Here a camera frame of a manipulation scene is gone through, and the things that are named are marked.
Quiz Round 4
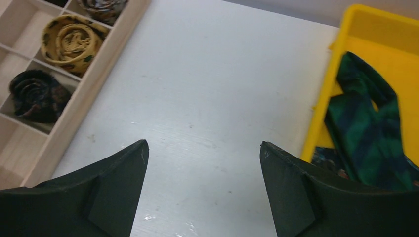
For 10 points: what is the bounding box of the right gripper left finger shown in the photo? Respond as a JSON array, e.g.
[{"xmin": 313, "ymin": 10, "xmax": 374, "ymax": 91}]
[{"xmin": 0, "ymin": 140, "xmax": 149, "ymax": 237}]

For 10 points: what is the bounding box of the dark orange paisley tie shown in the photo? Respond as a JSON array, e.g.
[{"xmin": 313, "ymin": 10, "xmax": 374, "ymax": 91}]
[{"xmin": 9, "ymin": 70, "xmax": 72, "ymax": 123}]

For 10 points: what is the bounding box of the green striped tie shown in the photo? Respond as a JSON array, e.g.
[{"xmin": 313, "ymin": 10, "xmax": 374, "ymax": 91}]
[{"xmin": 325, "ymin": 52, "xmax": 418, "ymax": 191}]

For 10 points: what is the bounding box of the dark floral tie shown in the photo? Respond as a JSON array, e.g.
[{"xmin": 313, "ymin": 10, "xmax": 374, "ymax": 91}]
[{"xmin": 311, "ymin": 147, "xmax": 419, "ymax": 189}]

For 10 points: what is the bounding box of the wooden compartment tray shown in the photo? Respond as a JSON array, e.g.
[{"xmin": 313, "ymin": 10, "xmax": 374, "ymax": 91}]
[{"xmin": 0, "ymin": 0, "xmax": 149, "ymax": 189}]

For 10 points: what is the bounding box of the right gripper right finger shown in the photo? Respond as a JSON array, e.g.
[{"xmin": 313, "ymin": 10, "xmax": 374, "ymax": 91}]
[{"xmin": 260, "ymin": 142, "xmax": 419, "ymax": 237}]

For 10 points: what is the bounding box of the yellow plastic bin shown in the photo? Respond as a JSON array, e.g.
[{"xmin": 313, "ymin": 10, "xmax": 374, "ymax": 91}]
[{"xmin": 300, "ymin": 4, "xmax": 419, "ymax": 173}]

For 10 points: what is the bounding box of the gold rolled tie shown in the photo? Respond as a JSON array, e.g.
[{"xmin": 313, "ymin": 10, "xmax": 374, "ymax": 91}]
[{"xmin": 40, "ymin": 14, "xmax": 110, "ymax": 78}]

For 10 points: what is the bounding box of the grey brown rolled tie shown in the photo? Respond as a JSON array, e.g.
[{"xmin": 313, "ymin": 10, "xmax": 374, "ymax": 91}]
[{"xmin": 77, "ymin": 0, "xmax": 128, "ymax": 25}]

